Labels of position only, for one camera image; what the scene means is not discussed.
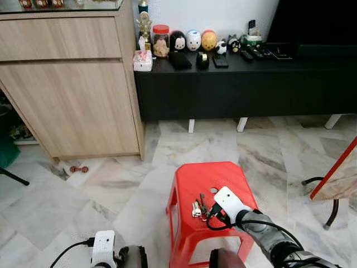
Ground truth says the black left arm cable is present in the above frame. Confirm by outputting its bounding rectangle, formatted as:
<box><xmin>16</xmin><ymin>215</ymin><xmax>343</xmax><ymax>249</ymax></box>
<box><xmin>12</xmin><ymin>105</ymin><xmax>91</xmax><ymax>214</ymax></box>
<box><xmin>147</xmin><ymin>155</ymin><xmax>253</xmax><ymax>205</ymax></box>
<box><xmin>50</xmin><ymin>238</ymin><xmax>95</xmax><ymax>268</ymax></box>

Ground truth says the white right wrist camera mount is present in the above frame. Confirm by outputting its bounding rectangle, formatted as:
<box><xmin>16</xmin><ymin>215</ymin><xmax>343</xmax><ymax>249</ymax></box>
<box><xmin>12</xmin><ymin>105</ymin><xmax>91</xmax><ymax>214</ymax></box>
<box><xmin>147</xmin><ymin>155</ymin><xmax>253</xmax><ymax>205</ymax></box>
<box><xmin>214</xmin><ymin>186</ymin><xmax>253</xmax><ymax>224</ymax></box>

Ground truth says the black flat tray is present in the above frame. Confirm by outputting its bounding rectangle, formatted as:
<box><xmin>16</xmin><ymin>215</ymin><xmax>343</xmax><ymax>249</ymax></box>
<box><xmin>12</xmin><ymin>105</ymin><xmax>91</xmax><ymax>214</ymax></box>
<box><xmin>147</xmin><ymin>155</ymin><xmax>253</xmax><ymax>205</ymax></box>
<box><xmin>268</xmin><ymin>43</ymin><xmax>294</xmax><ymax>61</ymax></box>

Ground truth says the key bunch with dark tag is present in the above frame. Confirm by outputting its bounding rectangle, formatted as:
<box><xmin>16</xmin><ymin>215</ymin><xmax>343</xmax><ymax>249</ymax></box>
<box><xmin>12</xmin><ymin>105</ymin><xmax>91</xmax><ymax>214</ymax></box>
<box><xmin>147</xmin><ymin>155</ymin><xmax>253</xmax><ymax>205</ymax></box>
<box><xmin>199</xmin><ymin>193</ymin><xmax>216</xmax><ymax>221</ymax></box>

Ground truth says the black flat phone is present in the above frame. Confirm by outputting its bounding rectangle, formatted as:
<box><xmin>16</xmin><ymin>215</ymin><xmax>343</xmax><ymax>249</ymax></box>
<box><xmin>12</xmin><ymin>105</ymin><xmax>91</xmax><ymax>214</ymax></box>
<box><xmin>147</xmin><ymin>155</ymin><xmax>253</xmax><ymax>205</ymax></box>
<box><xmin>213</xmin><ymin>53</ymin><xmax>230</xmax><ymax>69</ymax></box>

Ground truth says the black wallet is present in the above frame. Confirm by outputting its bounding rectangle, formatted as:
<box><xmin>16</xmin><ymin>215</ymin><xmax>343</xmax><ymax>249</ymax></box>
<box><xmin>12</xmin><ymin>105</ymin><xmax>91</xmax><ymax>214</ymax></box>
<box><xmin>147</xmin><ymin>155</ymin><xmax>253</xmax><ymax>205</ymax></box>
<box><xmin>169</xmin><ymin>51</ymin><xmax>192</xmax><ymax>70</ymax></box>

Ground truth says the black remote control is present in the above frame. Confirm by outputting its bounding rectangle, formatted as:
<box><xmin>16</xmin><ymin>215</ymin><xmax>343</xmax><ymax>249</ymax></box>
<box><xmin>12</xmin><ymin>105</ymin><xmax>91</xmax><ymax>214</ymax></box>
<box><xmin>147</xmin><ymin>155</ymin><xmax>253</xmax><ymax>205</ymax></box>
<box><xmin>259</xmin><ymin>45</ymin><xmax>275</xmax><ymax>57</ymax></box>
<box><xmin>240</xmin><ymin>49</ymin><xmax>255</xmax><ymax>63</ymax></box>
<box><xmin>249</xmin><ymin>46</ymin><xmax>266</xmax><ymax>60</ymax></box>

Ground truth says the green stand with black device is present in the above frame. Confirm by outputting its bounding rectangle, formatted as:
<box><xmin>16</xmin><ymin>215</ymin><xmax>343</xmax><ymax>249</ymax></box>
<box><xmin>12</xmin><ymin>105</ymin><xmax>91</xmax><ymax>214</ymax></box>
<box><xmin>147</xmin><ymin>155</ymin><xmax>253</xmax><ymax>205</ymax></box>
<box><xmin>241</xmin><ymin>20</ymin><xmax>263</xmax><ymax>47</ymax></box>

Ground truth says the black round plush toy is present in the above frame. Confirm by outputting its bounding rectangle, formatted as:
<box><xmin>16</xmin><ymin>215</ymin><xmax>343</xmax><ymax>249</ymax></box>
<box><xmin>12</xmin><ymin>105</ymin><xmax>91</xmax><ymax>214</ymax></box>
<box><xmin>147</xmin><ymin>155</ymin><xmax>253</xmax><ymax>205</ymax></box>
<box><xmin>169</xmin><ymin>31</ymin><xmax>187</xmax><ymax>53</ymax></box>

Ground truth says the light wooden cabinet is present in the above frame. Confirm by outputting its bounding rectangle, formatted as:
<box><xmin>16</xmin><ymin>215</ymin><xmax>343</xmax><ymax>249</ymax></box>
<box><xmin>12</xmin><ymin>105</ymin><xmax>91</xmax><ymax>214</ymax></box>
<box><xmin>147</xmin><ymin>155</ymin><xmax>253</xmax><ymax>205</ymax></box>
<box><xmin>0</xmin><ymin>0</ymin><xmax>145</xmax><ymax>160</ymax></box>

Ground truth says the clear jar red lid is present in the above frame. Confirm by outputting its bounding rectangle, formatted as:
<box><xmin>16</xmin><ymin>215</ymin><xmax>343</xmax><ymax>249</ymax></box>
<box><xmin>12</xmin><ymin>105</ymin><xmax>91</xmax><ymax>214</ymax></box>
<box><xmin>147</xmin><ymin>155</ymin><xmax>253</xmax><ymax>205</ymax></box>
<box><xmin>152</xmin><ymin>25</ymin><xmax>171</xmax><ymax>59</ymax></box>

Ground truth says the marble table top red edge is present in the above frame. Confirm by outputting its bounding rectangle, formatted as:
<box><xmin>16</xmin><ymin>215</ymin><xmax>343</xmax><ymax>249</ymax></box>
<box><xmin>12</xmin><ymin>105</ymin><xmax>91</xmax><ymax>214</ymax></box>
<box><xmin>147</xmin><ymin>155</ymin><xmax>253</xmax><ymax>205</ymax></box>
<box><xmin>310</xmin><ymin>137</ymin><xmax>357</xmax><ymax>202</ymax></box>

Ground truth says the white pink tissue pack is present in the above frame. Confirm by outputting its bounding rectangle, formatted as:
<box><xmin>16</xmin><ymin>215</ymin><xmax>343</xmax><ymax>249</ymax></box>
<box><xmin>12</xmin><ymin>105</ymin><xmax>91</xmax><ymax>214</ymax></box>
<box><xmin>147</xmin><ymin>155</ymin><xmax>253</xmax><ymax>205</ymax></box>
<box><xmin>133</xmin><ymin>50</ymin><xmax>154</xmax><ymax>73</ymax></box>

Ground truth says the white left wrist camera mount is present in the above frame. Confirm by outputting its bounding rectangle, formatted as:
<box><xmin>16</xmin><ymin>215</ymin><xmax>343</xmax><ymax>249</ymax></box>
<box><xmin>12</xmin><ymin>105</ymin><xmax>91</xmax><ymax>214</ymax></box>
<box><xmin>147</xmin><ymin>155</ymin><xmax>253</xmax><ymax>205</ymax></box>
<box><xmin>91</xmin><ymin>230</ymin><xmax>117</xmax><ymax>268</ymax></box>

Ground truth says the orange round plush toy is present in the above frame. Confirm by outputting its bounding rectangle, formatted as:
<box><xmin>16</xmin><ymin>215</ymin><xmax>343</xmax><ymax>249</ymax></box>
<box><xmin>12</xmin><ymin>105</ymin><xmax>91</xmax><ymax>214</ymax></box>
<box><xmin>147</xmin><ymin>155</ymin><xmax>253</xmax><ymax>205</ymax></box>
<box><xmin>201</xmin><ymin>30</ymin><xmax>219</xmax><ymax>52</ymax></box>

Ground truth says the black metal table leg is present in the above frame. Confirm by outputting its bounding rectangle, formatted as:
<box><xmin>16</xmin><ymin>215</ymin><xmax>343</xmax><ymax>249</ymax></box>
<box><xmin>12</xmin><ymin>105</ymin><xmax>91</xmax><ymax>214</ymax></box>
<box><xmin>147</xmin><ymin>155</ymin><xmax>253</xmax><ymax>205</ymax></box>
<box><xmin>301</xmin><ymin>176</ymin><xmax>340</xmax><ymax>230</ymax></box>

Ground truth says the black TV console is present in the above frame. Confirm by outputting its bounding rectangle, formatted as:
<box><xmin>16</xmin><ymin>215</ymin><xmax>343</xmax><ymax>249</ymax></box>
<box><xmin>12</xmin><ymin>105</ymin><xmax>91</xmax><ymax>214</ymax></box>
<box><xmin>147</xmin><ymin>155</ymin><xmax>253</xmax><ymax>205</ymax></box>
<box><xmin>134</xmin><ymin>45</ymin><xmax>357</xmax><ymax>122</ymax></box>

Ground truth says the black slanted furniture leg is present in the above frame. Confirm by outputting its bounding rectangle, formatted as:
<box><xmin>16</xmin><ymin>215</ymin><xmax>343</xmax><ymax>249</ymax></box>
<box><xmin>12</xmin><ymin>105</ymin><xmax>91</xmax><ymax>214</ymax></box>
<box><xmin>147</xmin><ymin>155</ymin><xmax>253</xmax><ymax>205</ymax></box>
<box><xmin>0</xmin><ymin>167</ymin><xmax>30</xmax><ymax>186</ymax></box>

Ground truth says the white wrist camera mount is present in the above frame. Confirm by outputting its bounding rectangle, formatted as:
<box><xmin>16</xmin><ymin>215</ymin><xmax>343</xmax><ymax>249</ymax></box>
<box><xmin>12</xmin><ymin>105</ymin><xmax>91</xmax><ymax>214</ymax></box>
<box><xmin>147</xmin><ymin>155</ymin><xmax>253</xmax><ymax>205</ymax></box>
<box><xmin>214</xmin><ymin>186</ymin><xmax>253</xmax><ymax>224</ymax></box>
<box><xmin>91</xmin><ymin>230</ymin><xmax>117</xmax><ymax>268</ymax></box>

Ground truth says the red plastic stool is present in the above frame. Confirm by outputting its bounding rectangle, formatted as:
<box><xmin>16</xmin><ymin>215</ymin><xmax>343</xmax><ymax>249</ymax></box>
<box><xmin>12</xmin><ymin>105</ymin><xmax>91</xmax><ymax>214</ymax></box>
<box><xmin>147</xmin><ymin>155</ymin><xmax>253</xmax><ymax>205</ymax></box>
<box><xmin>166</xmin><ymin>161</ymin><xmax>260</xmax><ymax>268</ymax></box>

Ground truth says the gold trophy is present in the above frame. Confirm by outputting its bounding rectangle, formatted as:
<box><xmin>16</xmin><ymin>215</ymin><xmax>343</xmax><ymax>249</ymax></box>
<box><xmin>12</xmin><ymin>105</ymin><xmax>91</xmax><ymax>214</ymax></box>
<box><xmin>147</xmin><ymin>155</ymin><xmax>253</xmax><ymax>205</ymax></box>
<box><xmin>137</xmin><ymin>11</ymin><xmax>153</xmax><ymax>51</ymax></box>

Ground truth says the small red ornaments row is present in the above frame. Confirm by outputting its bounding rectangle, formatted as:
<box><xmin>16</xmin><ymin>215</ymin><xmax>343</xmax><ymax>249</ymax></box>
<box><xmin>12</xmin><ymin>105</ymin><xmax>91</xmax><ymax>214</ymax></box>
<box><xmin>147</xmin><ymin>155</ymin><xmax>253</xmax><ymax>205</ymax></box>
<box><xmin>17</xmin><ymin>0</ymin><xmax>65</xmax><ymax>9</ymax></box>

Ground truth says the white round plush toy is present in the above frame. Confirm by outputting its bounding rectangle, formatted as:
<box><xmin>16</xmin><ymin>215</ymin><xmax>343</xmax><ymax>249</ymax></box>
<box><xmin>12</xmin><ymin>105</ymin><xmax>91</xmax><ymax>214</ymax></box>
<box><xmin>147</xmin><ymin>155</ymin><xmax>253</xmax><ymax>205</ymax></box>
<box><xmin>186</xmin><ymin>30</ymin><xmax>202</xmax><ymax>52</ymax></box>

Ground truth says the green bin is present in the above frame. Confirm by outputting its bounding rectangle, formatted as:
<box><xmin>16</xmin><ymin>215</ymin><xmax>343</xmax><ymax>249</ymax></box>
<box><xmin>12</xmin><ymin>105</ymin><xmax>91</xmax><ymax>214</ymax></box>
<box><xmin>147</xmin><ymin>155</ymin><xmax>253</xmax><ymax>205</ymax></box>
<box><xmin>0</xmin><ymin>133</ymin><xmax>21</xmax><ymax>169</ymax></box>

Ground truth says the small black figure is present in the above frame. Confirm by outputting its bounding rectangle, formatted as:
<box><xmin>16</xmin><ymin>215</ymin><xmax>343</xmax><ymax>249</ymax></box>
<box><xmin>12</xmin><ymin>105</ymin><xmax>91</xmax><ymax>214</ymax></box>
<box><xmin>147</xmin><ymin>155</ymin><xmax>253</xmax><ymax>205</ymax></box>
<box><xmin>228</xmin><ymin>35</ymin><xmax>242</xmax><ymax>54</ymax></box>

